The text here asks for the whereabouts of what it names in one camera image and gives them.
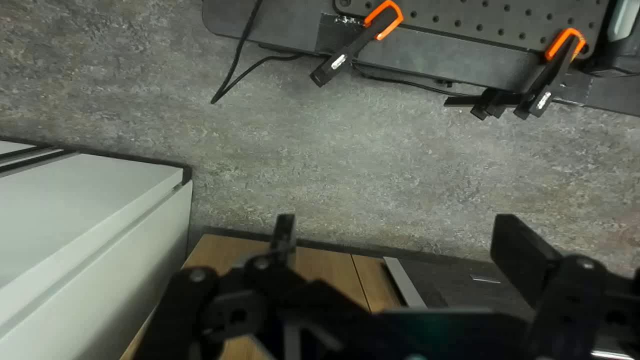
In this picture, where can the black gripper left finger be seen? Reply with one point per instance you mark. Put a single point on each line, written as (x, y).
(220, 306)

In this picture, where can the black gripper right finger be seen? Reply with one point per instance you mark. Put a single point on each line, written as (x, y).
(572, 300)

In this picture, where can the wooden kitchen cabinet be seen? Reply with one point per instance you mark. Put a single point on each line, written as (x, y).
(332, 273)

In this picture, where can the white refrigerator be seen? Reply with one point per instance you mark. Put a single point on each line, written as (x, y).
(80, 232)

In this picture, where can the orange black bar clamp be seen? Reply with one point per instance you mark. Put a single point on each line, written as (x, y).
(373, 27)
(557, 61)

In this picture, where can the grey device box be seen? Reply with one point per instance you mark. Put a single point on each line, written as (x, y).
(623, 27)

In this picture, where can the black robot cart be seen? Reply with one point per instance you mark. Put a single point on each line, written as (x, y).
(467, 32)

